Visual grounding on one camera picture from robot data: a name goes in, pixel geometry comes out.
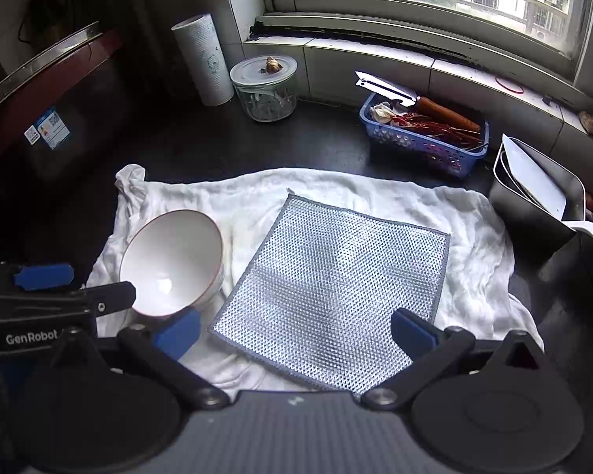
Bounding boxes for garlic bulb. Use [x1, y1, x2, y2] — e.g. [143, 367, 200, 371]
[370, 102, 401, 122]

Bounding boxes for dried red chillies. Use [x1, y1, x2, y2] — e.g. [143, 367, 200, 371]
[390, 113, 486, 151]

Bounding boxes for paper towel roll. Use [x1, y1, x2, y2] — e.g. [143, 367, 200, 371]
[171, 13, 234, 107]

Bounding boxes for knife with brown handle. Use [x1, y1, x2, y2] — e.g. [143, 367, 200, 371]
[354, 70, 483, 132]

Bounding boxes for red rubber band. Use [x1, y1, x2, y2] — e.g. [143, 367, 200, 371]
[495, 76, 525, 95]

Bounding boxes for dark red appliance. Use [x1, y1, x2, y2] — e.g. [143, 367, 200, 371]
[0, 21, 146, 186]

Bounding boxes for white cloth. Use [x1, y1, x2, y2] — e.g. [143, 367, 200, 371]
[86, 163, 545, 402]

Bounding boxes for white board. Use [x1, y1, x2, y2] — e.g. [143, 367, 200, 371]
[501, 133, 570, 221]

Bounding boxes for blue plastic basket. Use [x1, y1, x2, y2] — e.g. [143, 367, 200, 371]
[359, 92, 490, 179]

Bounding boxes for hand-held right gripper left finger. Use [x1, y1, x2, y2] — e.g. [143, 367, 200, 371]
[44, 307, 230, 412]

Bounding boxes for white ceramic bowl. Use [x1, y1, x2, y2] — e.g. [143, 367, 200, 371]
[119, 209, 226, 318]

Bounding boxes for glass jar with lid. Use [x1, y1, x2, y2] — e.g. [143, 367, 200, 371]
[229, 55, 298, 123]

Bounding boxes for metal container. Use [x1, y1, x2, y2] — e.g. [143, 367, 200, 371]
[489, 133, 590, 258]

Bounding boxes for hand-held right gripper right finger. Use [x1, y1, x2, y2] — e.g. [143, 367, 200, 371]
[361, 307, 549, 412]

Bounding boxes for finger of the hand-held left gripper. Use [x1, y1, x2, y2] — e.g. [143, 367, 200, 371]
[85, 280, 137, 315]
[13, 263, 76, 292]

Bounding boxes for silver mesh dishcloth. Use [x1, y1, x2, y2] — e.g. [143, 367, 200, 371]
[208, 188, 452, 397]

